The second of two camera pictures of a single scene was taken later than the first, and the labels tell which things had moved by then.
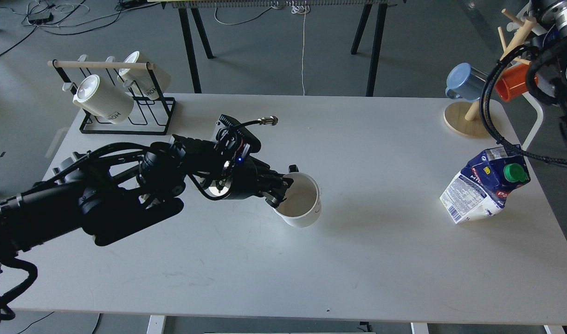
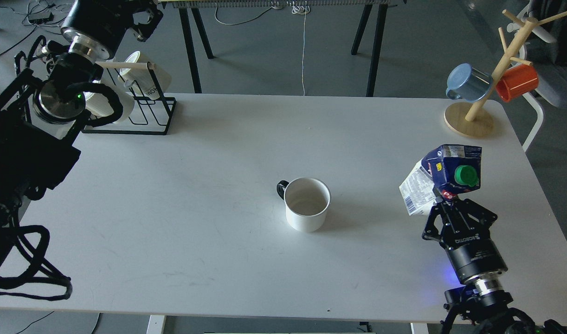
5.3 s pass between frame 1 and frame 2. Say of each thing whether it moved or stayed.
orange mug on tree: stayed
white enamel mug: moved
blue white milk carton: moved
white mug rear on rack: stayed
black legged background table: stayed
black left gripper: moved
